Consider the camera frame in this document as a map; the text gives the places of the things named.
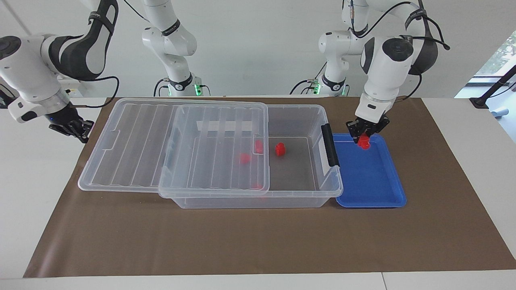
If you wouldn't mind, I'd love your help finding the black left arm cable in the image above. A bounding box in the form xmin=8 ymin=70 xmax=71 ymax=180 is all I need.
xmin=349 ymin=0 xmax=451 ymax=102

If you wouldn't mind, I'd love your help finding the clear ribbed box lid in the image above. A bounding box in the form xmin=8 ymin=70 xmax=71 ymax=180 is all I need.
xmin=78 ymin=98 xmax=270 ymax=198

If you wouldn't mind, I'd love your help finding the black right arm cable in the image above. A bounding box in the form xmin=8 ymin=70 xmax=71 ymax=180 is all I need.
xmin=60 ymin=76 xmax=121 ymax=108

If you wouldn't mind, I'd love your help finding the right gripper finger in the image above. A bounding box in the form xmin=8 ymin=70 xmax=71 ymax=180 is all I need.
xmin=77 ymin=120 xmax=95 ymax=144
xmin=49 ymin=124 xmax=79 ymax=140

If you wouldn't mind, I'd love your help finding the black base cable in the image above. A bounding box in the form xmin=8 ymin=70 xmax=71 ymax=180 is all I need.
xmin=154 ymin=78 xmax=171 ymax=97
xmin=289 ymin=60 xmax=328 ymax=95

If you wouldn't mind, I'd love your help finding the blue plastic tray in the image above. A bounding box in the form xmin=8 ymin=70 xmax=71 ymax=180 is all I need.
xmin=333 ymin=133 xmax=407 ymax=209

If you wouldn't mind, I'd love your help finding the black box latch handle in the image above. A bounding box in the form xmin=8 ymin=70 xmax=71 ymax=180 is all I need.
xmin=321 ymin=123 xmax=340 ymax=168

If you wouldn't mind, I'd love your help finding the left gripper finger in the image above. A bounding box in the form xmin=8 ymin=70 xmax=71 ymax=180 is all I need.
xmin=346 ymin=120 xmax=363 ymax=145
xmin=369 ymin=115 xmax=391 ymax=139

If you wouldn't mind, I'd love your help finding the black floor stand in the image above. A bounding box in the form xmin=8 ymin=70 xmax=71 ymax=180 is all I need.
xmin=470 ymin=64 xmax=516 ymax=109

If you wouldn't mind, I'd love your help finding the window with green trees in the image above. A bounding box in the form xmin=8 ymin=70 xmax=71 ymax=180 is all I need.
xmin=474 ymin=30 xmax=516 ymax=79

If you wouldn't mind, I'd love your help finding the clear plastic storage box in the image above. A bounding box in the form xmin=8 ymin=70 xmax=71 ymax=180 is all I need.
xmin=158 ymin=104 xmax=344 ymax=209

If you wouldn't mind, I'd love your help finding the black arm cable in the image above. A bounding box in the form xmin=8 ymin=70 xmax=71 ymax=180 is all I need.
xmin=60 ymin=76 xmax=121 ymax=108
xmin=349 ymin=0 xmax=451 ymax=102

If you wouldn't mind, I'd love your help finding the black table clamp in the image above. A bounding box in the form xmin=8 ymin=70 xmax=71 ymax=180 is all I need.
xmin=0 ymin=85 xmax=17 ymax=109

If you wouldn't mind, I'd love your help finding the black left base cable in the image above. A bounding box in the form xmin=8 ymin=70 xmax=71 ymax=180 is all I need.
xmin=289 ymin=60 xmax=328 ymax=95

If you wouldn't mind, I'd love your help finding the black right base cable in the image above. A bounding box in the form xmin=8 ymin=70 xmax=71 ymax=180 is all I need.
xmin=154 ymin=78 xmax=171 ymax=97

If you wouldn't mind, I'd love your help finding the brown paper table mat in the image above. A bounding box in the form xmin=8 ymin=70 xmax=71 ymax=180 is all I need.
xmin=23 ymin=97 xmax=516 ymax=278

